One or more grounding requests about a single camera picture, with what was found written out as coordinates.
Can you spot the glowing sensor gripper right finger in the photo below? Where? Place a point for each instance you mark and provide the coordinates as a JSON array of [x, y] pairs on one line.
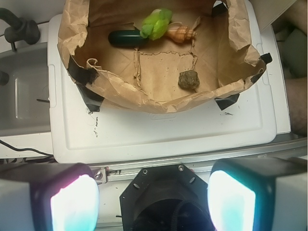
[[259, 194]]

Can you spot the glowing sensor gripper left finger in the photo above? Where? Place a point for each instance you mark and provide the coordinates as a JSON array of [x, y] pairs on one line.
[[48, 197]]

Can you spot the dark green plastic pickle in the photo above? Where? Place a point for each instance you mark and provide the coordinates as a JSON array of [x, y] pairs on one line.
[[126, 38]]

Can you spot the white plastic bin lid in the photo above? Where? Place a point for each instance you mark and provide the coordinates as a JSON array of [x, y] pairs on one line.
[[85, 129]]

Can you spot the grey-brown rock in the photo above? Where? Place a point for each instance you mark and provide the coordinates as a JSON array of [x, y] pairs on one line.
[[188, 79]]

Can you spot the brown paper bag liner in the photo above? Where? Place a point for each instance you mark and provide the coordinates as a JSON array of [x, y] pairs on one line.
[[145, 78]]

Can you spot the black faucet fixture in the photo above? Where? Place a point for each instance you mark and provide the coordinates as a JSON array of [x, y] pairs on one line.
[[19, 29]]

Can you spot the orange seashell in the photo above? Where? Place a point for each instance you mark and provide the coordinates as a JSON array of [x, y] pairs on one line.
[[181, 34]]

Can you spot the green plush toy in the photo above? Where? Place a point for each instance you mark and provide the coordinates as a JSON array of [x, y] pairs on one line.
[[155, 25]]

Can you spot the black octagonal mount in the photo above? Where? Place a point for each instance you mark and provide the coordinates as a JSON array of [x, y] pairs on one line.
[[167, 198]]

